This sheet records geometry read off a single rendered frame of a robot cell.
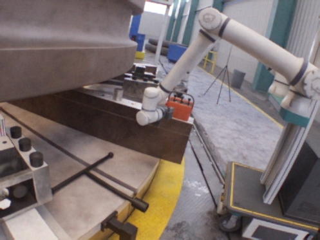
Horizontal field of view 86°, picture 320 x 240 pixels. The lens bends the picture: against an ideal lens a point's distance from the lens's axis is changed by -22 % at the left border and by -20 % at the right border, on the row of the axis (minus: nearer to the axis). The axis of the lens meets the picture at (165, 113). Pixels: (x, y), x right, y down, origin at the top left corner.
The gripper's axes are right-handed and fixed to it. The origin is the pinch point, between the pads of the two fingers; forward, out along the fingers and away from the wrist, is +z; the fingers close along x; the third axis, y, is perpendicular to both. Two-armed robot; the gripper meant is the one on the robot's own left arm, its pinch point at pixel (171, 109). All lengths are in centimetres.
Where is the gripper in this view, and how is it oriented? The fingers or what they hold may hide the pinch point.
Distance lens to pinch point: 152.9
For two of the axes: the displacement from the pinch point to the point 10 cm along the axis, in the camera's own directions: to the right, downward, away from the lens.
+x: -8.1, -3.6, 4.7
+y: 2.1, -9.2, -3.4
